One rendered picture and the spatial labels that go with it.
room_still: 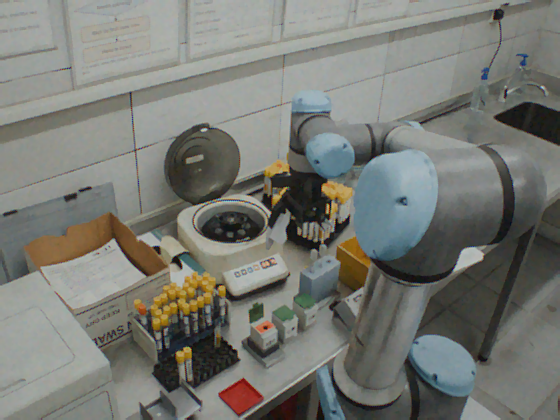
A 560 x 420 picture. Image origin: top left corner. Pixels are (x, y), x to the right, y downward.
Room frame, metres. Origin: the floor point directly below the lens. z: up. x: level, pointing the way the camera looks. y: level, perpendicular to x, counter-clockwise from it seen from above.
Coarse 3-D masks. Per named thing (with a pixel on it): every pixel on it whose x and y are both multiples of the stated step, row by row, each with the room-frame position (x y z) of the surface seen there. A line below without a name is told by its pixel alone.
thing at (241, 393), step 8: (232, 384) 0.77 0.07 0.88; (240, 384) 0.78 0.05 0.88; (248, 384) 0.77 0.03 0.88; (224, 392) 0.75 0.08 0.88; (232, 392) 0.75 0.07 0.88; (240, 392) 0.75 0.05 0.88; (248, 392) 0.76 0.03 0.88; (256, 392) 0.75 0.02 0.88; (224, 400) 0.73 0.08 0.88; (232, 400) 0.73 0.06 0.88; (240, 400) 0.73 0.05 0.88; (248, 400) 0.74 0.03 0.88; (256, 400) 0.73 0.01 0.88; (232, 408) 0.71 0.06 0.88; (240, 408) 0.71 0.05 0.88; (248, 408) 0.71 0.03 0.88
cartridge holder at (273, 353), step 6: (246, 342) 0.89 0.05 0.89; (252, 342) 0.87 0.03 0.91; (276, 342) 0.87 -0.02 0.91; (246, 348) 0.88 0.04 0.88; (252, 348) 0.87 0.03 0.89; (258, 348) 0.85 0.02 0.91; (270, 348) 0.85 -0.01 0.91; (276, 348) 0.87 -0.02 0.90; (252, 354) 0.86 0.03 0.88; (258, 354) 0.85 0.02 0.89; (264, 354) 0.84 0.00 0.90; (270, 354) 0.85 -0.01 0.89; (276, 354) 0.86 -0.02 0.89; (282, 354) 0.86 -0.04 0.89; (264, 360) 0.84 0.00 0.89; (270, 360) 0.84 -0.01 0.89; (276, 360) 0.84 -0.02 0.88
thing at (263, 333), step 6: (264, 318) 0.90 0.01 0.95; (252, 324) 0.88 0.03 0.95; (258, 324) 0.88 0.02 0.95; (264, 324) 0.88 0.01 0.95; (270, 324) 0.88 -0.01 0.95; (252, 330) 0.87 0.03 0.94; (258, 330) 0.86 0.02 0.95; (264, 330) 0.87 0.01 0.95; (270, 330) 0.87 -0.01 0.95; (276, 330) 0.87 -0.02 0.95; (252, 336) 0.87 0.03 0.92; (258, 336) 0.86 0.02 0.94; (264, 336) 0.85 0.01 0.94; (270, 336) 0.86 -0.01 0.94; (276, 336) 0.87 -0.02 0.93; (258, 342) 0.86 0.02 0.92; (264, 342) 0.85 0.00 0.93; (270, 342) 0.86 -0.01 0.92; (264, 348) 0.85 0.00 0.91
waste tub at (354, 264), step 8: (344, 240) 1.18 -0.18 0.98; (352, 240) 1.19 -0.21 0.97; (336, 248) 1.16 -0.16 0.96; (344, 248) 1.17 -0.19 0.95; (352, 248) 1.19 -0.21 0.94; (360, 248) 1.22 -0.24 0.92; (336, 256) 1.15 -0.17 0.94; (344, 256) 1.13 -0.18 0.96; (352, 256) 1.11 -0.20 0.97; (360, 256) 1.22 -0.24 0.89; (344, 264) 1.13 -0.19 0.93; (352, 264) 1.11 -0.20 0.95; (360, 264) 1.09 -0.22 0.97; (368, 264) 1.20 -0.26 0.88; (344, 272) 1.13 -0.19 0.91; (352, 272) 1.11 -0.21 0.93; (360, 272) 1.09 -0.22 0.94; (368, 272) 1.07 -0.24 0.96; (344, 280) 1.12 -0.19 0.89; (352, 280) 1.10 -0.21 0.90; (360, 280) 1.09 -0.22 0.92; (352, 288) 1.10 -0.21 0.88; (360, 288) 1.08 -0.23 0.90
